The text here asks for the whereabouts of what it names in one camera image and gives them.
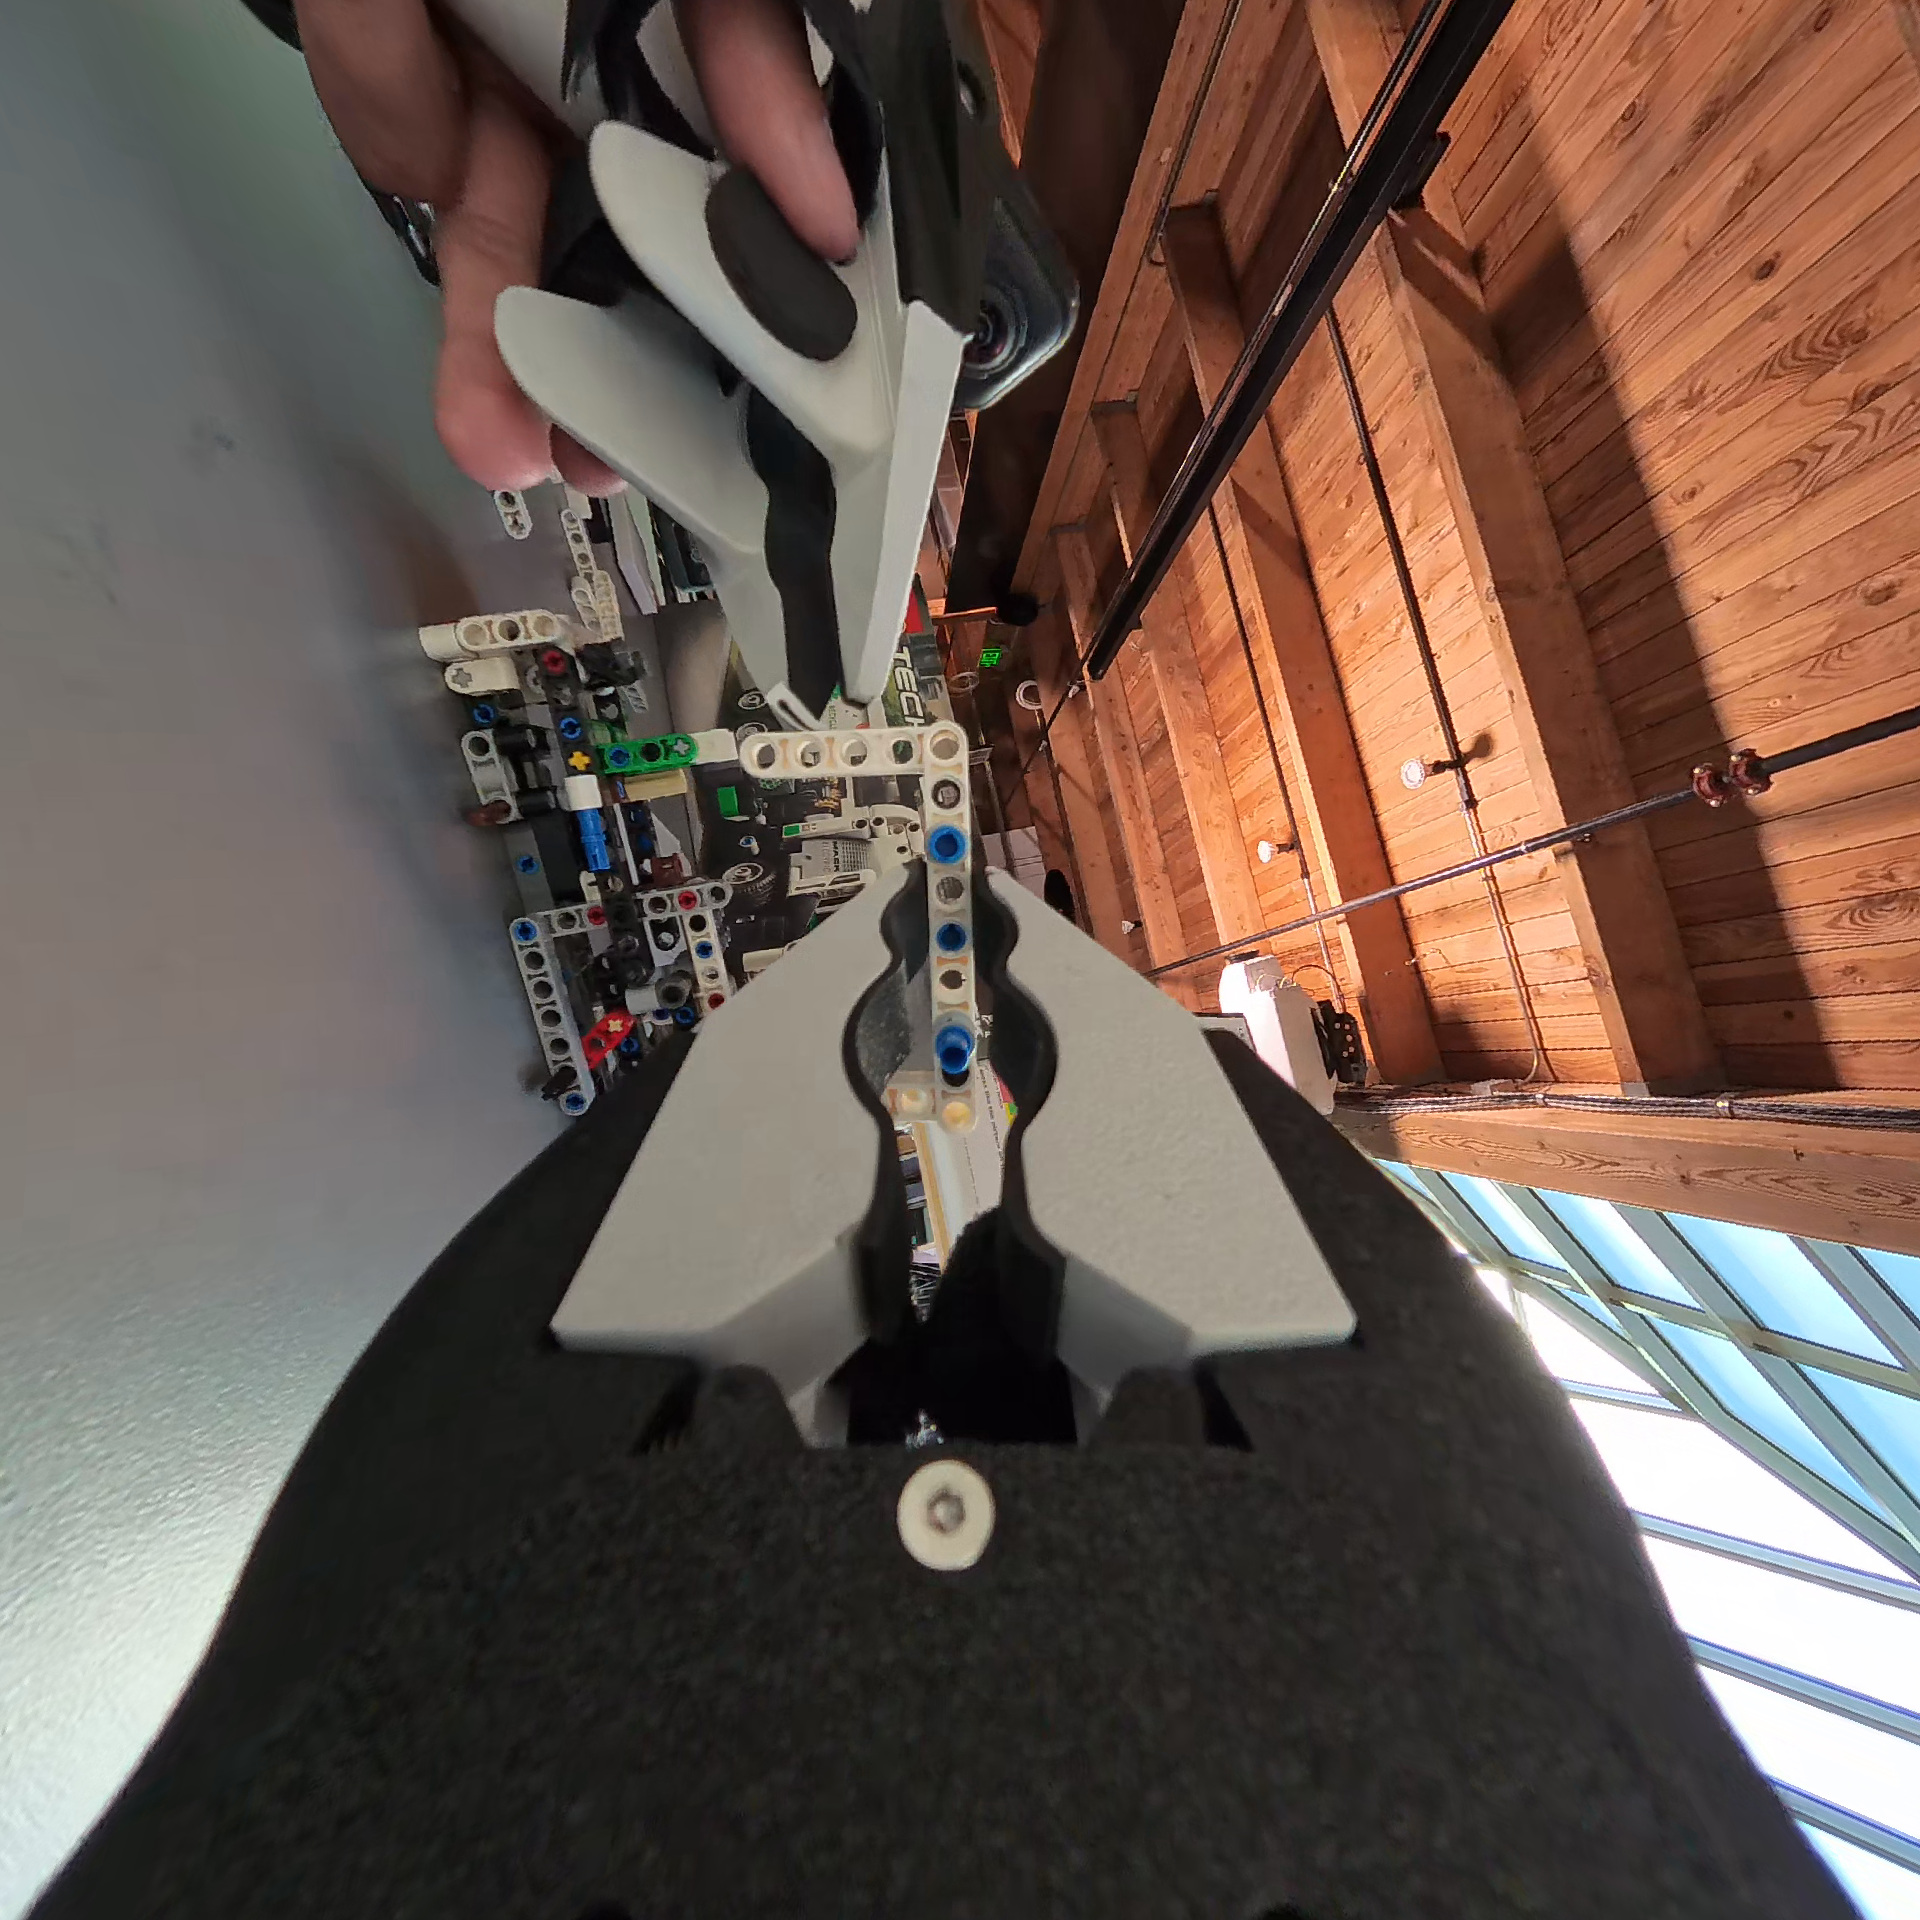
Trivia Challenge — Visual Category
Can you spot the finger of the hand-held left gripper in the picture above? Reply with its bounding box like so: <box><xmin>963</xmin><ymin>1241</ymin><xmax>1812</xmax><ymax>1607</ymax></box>
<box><xmin>496</xmin><ymin>289</ymin><xmax>845</xmax><ymax>711</ymax></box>
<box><xmin>591</xmin><ymin>123</ymin><xmax>969</xmax><ymax>706</ymax></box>

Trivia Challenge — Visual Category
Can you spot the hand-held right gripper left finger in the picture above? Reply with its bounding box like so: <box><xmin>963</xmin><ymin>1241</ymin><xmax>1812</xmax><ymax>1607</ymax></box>
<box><xmin>552</xmin><ymin>866</ymin><xmax>922</xmax><ymax>1443</ymax></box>

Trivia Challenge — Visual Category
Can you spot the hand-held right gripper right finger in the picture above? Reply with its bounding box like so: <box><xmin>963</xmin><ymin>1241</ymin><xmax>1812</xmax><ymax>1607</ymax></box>
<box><xmin>987</xmin><ymin>871</ymin><xmax>1360</xmax><ymax>1394</ymax></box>

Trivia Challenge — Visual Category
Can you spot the white L-shaped lego beam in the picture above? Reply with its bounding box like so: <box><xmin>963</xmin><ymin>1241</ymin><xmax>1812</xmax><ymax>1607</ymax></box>
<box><xmin>738</xmin><ymin>719</ymin><xmax>985</xmax><ymax>1129</ymax></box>

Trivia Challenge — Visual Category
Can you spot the pile of loose lego pieces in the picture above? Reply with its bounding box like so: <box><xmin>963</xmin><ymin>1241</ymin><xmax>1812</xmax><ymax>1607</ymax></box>
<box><xmin>421</xmin><ymin>487</ymin><xmax>752</xmax><ymax>1119</ymax></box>

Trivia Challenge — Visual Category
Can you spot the person's left hand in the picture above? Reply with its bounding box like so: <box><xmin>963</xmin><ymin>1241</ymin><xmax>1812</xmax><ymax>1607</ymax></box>
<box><xmin>292</xmin><ymin>0</ymin><xmax>865</xmax><ymax>500</ymax></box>

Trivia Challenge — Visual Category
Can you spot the black ceiling track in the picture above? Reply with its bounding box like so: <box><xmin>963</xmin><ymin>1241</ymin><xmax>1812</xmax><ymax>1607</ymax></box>
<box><xmin>1079</xmin><ymin>0</ymin><xmax>1521</xmax><ymax>683</ymax></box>

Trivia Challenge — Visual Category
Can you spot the dark metal pipe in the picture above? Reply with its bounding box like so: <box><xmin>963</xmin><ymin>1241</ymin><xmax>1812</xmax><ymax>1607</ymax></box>
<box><xmin>1148</xmin><ymin>705</ymin><xmax>1920</xmax><ymax>981</ymax></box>

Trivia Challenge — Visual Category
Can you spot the skylight window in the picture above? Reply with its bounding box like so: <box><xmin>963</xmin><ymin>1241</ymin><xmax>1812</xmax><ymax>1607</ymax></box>
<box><xmin>1377</xmin><ymin>1155</ymin><xmax>1920</xmax><ymax>1920</ymax></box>

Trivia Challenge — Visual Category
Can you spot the white wall device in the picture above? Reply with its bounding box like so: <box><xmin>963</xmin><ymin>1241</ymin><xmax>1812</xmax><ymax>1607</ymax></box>
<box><xmin>1218</xmin><ymin>953</ymin><xmax>1369</xmax><ymax>1116</ymax></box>

